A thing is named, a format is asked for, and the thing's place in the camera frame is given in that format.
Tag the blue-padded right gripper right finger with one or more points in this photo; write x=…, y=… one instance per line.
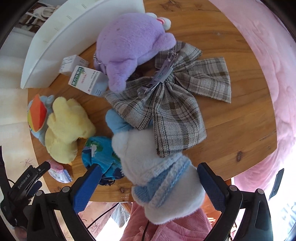
x=229, y=200

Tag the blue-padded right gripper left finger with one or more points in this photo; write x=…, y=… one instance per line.
x=43, y=223

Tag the pink tissue packet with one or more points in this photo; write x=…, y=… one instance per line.
x=58, y=172

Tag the yellow duck plush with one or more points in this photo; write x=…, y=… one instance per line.
x=66, y=124

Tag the white bear plush blue scarf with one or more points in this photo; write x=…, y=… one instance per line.
x=167, y=188

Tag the green white medicine box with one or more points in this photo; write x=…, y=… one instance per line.
x=89, y=81

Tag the grey plaid fabric bow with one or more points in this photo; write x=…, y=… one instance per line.
x=171, y=105

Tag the purple round plush toy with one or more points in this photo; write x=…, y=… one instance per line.
x=128, y=41

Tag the pink padded clothing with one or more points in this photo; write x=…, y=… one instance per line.
x=193, y=227

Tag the blue earth print pouch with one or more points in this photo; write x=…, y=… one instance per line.
x=98, y=150

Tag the small white carton box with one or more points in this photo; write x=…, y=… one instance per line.
x=69, y=63

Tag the round wooden table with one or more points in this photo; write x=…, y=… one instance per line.
x=240, y=134

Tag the white plastic storage bin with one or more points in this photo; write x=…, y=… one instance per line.
x=71, y=29

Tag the pink bed blanket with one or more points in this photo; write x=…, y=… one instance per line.
x=274, y=49

